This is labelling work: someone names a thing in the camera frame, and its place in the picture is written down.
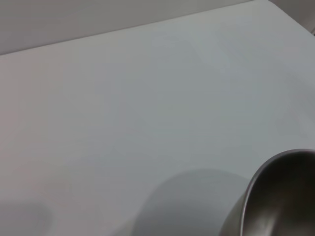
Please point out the stainless steel mixing bowl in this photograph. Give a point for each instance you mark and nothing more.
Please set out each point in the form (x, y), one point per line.
(283, 196)

